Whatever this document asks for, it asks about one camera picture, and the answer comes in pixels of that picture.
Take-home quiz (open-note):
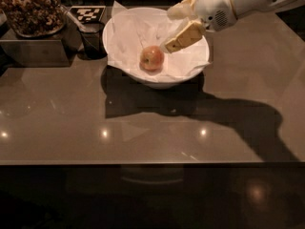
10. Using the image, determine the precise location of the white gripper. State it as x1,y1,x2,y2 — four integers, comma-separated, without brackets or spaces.
160,0,237,53

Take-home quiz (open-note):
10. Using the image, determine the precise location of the red yellow apple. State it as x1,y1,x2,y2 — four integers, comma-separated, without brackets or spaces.
139,46,164,72

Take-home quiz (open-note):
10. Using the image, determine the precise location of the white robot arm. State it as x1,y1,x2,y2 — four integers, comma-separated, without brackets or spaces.
161,0,304,53

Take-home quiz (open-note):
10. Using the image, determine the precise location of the white bowl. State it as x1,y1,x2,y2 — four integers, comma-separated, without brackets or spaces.
102,7,211,90

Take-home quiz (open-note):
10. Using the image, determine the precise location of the glass bowl of snacks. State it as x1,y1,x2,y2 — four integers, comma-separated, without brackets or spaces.
0,0,65,38

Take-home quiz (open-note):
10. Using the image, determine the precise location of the white paper liner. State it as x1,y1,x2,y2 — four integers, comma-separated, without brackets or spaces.
107,0,213,83

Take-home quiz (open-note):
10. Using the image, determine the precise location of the dark glass cup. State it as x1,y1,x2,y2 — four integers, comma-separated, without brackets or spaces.
79,22,107,59

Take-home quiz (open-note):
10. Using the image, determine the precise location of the black white marker card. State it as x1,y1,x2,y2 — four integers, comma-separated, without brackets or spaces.
70,6,106,23

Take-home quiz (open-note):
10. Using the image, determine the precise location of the metal spoon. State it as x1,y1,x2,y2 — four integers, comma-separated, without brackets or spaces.
60,5,86,32

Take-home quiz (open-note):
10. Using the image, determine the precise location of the dark metal box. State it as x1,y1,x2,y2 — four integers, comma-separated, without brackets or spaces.
0,19,82,68

